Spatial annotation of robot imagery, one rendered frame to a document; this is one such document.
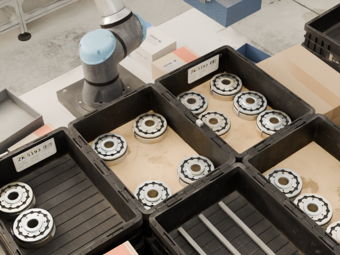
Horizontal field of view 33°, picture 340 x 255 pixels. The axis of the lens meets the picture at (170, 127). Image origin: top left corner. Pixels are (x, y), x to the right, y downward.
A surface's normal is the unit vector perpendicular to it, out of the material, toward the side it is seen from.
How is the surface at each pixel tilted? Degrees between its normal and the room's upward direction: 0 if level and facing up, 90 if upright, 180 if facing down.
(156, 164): 0
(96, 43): 5
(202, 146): 90
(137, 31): 62
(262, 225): 0
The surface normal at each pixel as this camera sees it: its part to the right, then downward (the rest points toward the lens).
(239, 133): -0.03, -0.69
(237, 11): 0.64, 0.54
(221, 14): -0.77, 0.46
